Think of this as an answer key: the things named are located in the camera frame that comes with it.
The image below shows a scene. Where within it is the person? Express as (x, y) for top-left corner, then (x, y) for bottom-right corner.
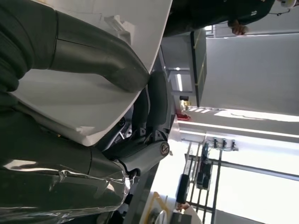
(163, 0), (299, 37)

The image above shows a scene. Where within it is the black metal frame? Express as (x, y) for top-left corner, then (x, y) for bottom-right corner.
(184, 140), (299, 224)

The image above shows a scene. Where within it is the red object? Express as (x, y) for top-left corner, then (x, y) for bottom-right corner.
(176, 112), (191, 122)

